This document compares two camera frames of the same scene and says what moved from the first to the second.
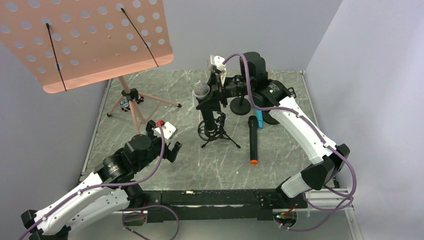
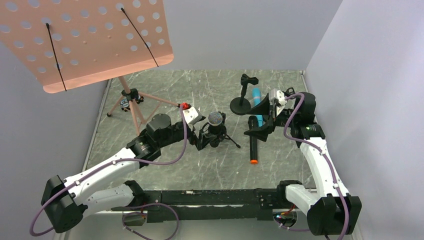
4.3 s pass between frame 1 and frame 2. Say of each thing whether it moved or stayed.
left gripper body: moved
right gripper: moved
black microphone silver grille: moved
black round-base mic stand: stayed
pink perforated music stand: stayed
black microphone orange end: stayed
